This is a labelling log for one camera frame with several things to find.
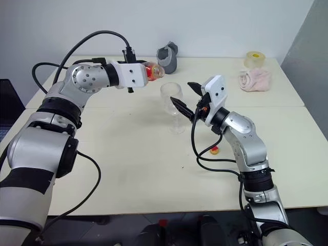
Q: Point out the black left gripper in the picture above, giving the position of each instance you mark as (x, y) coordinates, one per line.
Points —
(130, 90)

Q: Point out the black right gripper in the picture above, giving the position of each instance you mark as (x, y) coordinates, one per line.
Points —
(203, 107)

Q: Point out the clear wine glass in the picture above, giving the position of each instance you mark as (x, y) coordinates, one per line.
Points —
(172, 97)

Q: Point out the bottle with red liquid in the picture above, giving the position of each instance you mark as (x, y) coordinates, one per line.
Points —
(155, 71)

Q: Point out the yellow and red bottle cap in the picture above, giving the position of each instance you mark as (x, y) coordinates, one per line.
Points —
(214, 151)

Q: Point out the pale pink towel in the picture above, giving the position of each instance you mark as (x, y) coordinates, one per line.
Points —
(255, 80)

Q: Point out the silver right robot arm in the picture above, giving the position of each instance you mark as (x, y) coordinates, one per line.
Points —
(246, 143)

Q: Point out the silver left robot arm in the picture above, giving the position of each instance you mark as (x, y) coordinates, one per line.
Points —
(38, 143)

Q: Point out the translucent tape roll, yellow core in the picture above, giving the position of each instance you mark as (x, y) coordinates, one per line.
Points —
(255, 60)

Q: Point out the black laptop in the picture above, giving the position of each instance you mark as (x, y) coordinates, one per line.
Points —
(10, 102)

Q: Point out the dark rounded shape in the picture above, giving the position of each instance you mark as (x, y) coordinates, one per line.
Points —
(156, 235)
(212, 230)

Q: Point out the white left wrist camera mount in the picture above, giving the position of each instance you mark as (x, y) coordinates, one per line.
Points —
(133, 74)

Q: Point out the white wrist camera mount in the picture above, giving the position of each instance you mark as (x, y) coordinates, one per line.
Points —
(216, 94)
(133, 74)

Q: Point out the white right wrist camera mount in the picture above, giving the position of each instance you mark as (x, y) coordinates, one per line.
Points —
(216, 94)

